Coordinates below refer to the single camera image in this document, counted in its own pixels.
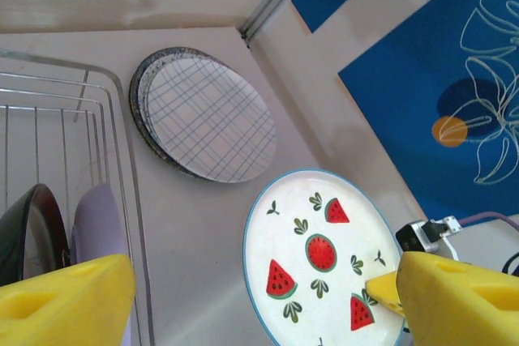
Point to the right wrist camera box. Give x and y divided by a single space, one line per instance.
413 236

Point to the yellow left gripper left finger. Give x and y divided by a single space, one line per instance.
61 309

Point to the dark red rimmed plate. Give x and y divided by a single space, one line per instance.
32 232

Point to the white watermelon print plate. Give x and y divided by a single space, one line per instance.
316 220

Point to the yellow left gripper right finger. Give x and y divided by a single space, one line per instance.
458 305

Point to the lilac plate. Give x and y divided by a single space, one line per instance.
101 224

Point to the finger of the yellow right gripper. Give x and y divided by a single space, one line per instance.
387 289

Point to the white blue grid plate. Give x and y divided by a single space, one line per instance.
211 119

